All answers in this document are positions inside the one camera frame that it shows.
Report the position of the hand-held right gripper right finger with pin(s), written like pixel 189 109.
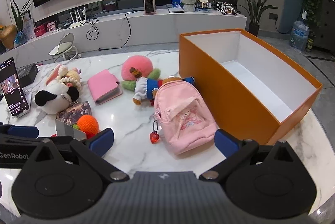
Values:
pixel 225 143

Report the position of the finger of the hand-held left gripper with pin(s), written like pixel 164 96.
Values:
pixel 23 132

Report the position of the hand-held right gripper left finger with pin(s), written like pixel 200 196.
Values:
pixel 100 141

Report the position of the white black plush toy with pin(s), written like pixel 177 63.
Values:
pixel 55 98

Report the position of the pink wallet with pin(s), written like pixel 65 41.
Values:
pixel 103 86

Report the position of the cream crochet doll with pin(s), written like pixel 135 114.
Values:
pixel 72 77

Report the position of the orange cardboard box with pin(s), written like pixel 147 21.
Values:
pixel 209 69

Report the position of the pink fluffy peach plush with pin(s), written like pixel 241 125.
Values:
pixel 138 64

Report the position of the black white checkered items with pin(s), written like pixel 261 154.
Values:
pixel 225 8

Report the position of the orange crochet ball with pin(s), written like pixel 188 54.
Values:
pixel 87 123

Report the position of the grey card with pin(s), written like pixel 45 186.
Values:
pixel 68 129

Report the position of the printed card pack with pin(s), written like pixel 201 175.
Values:
pixel 73 111

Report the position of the black smartphone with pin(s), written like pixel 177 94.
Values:
pixel 10 88

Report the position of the pink backpack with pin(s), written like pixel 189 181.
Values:
pixel 183 114

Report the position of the bear doll in blue clothes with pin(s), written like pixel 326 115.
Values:
pixel 150 88

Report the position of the blue wrapped bundle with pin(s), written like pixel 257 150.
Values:
pixel 20 38

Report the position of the white rolling stool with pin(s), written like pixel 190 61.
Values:
pixel 62 43

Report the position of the gold vase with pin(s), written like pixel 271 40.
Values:
pixel 8 35

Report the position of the red gift box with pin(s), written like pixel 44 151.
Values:
pixel 39 31

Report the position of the pink gift box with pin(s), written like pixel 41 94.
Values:
pixel 51 26

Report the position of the black set-top box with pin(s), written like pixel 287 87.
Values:
pixel 66 26

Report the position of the leafy plant beside vase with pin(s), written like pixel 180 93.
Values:
pixel 19 14

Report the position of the long-leaf plant in black pot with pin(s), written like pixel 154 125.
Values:
pixel 253 27

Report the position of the white router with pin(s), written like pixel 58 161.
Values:
pixel 78 24

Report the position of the white marble tv console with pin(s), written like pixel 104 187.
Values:
pixel 157 27

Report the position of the large blue water bottle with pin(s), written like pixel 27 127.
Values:
pixel 299 35

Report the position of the grey flat box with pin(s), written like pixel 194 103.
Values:
pixel 176 10

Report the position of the teddy bear in pot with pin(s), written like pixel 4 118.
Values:
pixel 189 3

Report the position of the pink space heater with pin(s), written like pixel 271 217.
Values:
pixel 149 3

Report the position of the dark cabinet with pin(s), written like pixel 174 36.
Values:
pixel 325 25

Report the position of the black wall socket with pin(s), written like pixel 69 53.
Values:
pixel 273 16

